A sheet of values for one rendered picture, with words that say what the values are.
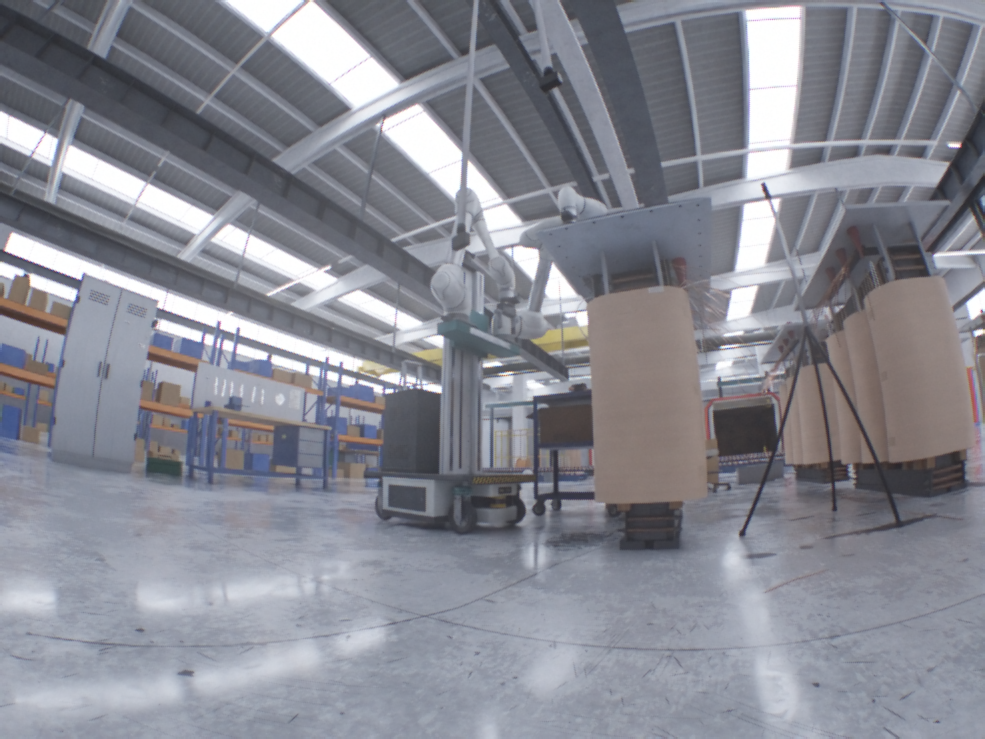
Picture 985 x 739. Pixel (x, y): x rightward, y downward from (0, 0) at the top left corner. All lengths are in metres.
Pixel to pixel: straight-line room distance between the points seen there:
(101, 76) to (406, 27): 7.08
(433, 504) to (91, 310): 4.09
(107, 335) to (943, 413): 6.55
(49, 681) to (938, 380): 3.02
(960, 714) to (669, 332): 1.53
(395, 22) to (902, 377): 11.17
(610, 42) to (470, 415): 4.31
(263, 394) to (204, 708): 5.49
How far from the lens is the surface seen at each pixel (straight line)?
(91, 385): 4.84
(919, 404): 2.46
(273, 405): 6.03
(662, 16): 10.05
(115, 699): 0.67
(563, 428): 3.01
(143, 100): 7.62
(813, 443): 4.26
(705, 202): 1.77
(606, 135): 11.09
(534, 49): 9.97
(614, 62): 5.32
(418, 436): 2.45
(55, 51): 7.95
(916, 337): 2.52
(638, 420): 1.61
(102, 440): 4.84
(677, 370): 1.64
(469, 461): 2.62
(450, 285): 2.19
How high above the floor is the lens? 0.35
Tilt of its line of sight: 14 degrees up
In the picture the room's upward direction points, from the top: straight up
